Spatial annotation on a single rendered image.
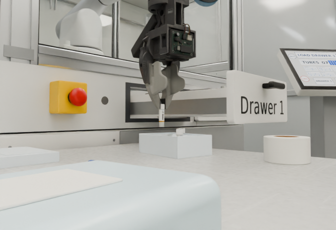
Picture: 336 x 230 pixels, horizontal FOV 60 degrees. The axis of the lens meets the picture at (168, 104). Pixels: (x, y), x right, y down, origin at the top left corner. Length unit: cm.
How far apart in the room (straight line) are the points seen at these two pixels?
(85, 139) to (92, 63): 19
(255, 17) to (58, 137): 225
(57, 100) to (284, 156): 46
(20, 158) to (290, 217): 37
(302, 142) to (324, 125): 117
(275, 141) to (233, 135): 81
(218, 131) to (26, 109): 74
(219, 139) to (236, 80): 60
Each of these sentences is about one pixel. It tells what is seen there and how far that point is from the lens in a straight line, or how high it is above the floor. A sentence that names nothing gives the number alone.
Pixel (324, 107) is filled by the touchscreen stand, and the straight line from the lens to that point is 165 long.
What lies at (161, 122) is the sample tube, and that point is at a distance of 58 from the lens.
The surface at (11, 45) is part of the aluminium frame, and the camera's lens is 69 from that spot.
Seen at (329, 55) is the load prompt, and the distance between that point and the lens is 177.
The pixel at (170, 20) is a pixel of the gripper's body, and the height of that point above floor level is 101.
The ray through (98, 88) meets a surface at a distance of 77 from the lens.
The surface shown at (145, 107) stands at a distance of 78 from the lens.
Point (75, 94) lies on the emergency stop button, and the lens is 65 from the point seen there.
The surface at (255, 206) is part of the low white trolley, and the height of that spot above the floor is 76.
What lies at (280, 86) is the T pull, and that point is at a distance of 72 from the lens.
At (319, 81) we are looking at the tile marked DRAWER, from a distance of 156.
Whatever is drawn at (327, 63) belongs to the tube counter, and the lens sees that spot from 171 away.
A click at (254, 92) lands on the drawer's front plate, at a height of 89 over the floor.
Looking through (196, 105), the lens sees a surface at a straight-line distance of 67.
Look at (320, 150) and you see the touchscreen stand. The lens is 169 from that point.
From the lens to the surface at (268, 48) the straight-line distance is 260.
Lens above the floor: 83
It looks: 3 degrees up
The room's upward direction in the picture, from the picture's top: straight up
